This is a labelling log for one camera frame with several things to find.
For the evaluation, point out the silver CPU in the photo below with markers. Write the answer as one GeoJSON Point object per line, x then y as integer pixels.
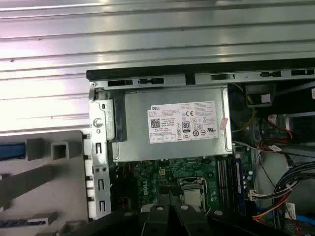
{"type": "Point", "coordinates": [192, 196]}

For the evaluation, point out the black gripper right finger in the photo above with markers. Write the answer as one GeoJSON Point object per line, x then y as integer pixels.
{"type": "Point", "coordinates": [189, 221]}

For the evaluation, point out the silver power supply unit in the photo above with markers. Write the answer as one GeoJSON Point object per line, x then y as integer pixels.
{"type": "Point", "coordinates": [137, 147]}

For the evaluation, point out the CPU socket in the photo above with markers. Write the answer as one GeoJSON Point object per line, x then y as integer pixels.
{"type": "Point", "coordinates": [204, 196]}

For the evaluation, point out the hard disk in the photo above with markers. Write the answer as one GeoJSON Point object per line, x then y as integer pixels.
{"type": "Point", "coordinates": [12, 151]}

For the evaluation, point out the silver optical drive cage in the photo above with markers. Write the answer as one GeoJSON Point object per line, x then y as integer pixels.
{"type": "Point", "coordinates": [300, 125]}

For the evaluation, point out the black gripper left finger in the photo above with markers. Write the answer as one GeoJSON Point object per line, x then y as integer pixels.
{"type": "Point", "coordinates": [155, 221]}

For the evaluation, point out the grey parts rack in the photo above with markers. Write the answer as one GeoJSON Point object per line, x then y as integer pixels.
{"type": "Point", "coordinates": [61, 191]}

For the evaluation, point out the black RAM slot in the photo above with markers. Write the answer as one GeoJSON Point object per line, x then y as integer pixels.
{"type": "Point", "coordinates": [230, 182]}
{"type": "Point", "coordinates": [220, 182]}

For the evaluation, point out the green motherboard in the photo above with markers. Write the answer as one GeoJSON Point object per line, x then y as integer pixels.
{"type": "Point", "coordinates": [147, 172]}

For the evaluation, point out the black open PC case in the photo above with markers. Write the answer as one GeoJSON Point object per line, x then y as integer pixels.
{"type": "Point", "coordinates": [98, 152]}

